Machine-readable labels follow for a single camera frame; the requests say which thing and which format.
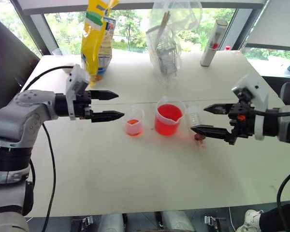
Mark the grey rounded shape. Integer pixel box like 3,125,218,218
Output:
100,213,125,232

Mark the yellow snack bag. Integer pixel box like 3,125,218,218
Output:
81,0,119,87

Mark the metal wire rack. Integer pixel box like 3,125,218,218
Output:
146,26,180,76

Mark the small clear measuring cup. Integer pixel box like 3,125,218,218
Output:
123,105,145,137

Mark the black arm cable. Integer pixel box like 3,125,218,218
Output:
253,108,290,232
24,65,74,232

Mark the grey chair back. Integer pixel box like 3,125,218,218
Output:
279,82,290,106

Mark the white board panel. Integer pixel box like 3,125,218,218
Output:
241,0,290,52

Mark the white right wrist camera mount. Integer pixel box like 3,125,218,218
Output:
232,73,269,141

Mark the large beaker red liquid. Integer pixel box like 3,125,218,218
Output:
154,96,186,136

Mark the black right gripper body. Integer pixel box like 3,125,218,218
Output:
228,93,256,146

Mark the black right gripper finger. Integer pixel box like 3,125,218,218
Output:
190,125,232,142
203,103,234,115

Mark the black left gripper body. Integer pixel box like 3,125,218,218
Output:
73,90,93,120

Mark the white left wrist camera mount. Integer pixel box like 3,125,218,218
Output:
65,64,90,121

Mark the black trouser leg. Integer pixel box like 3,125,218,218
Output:
258,200,290,231

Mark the wooden chopsticks pair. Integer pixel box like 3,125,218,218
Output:
155,11,171,47

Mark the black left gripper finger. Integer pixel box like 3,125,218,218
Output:
90,110,125,123
89,90,119,101

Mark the clear plastic bag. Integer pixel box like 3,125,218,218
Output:
145,0,203,89

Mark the white cylindrical tube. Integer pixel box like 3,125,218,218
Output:
200,19,229,67

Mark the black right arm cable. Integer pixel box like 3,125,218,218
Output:
253,108,290,232

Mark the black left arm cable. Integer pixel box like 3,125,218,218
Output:
24,65,74,232

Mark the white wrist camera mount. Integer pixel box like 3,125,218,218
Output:
65,64,90,121
232,73,269,141

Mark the white sneaker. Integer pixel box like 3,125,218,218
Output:
236,209,264,232

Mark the metal latch clamp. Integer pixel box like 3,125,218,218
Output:
71,216,94,232
204,215,227,229

